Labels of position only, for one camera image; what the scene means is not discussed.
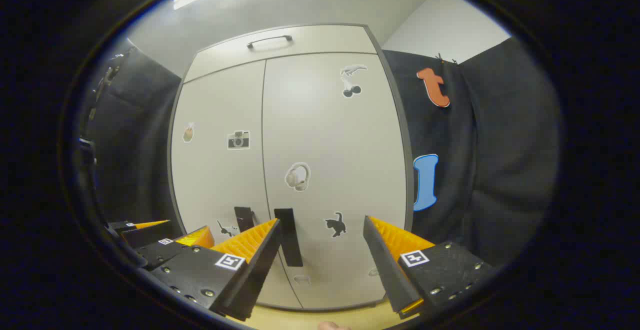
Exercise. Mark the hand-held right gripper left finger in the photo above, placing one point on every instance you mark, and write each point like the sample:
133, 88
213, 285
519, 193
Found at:
260, 265

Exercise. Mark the cabinet door with headphone sticker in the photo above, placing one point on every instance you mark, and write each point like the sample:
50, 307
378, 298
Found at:
340, 134

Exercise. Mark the black backdrop cloth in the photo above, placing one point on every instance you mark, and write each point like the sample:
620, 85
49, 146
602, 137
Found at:
500, 159
140, 144

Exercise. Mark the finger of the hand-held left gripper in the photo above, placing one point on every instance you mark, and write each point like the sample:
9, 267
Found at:
165, 255
145, 234

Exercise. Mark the cabinet door with camera sticker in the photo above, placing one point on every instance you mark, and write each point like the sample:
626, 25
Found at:
220, 180

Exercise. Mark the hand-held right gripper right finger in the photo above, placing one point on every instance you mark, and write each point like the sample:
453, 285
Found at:
387, 270

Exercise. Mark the white double-door shoe cabinet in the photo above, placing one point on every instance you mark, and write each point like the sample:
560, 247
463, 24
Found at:
325, 39

